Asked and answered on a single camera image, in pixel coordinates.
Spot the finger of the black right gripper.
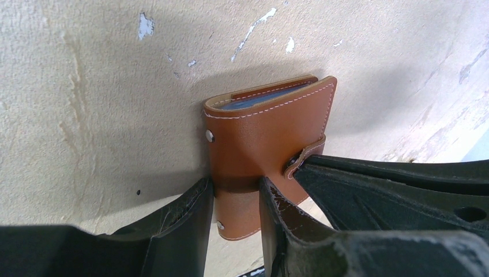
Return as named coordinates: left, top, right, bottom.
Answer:
left=294, top=165, right=488, bottom=239
left=305, top=155, right=488, bottom=196

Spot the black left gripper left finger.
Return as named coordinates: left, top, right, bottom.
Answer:
left=1, top=178, right=213, bottom=276

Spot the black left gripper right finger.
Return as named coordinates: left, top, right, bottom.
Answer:
left=259, top=177, right=488, bottom=276

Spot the brown leather card holder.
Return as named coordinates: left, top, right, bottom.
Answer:
left=203, top=75, right=337, bottom=241

